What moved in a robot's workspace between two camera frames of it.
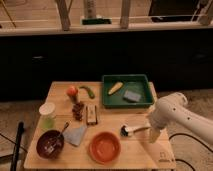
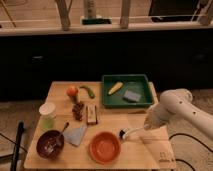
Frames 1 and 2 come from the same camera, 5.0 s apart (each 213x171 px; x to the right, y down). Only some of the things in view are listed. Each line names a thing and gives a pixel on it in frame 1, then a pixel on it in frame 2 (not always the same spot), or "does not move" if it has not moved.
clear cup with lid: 47,115 does not move
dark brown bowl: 50,144 does not move
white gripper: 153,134 -> 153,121
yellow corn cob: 116,88 does not move
